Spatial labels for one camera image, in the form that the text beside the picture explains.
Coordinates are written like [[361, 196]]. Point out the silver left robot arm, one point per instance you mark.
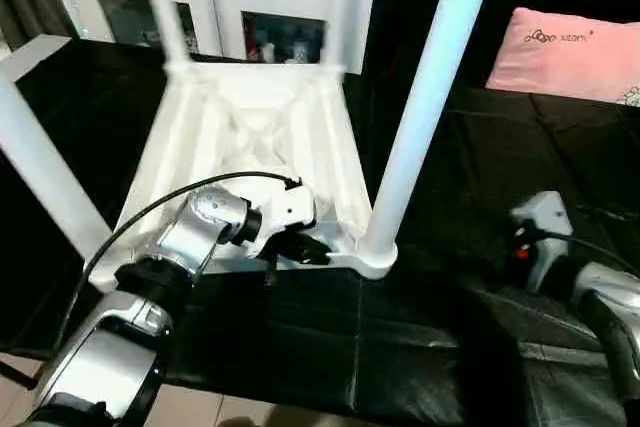
[[190, 237]]

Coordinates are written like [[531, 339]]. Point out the black work mat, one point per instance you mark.
[[480, 327]]

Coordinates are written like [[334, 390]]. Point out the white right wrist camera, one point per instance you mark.
[[545, 227]]

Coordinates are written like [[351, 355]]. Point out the pink pillow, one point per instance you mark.
[[565, 57]]

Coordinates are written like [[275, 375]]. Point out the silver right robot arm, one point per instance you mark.
[[610, 307]]

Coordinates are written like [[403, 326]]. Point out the black metal stand leg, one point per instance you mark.
[[18, 375]]

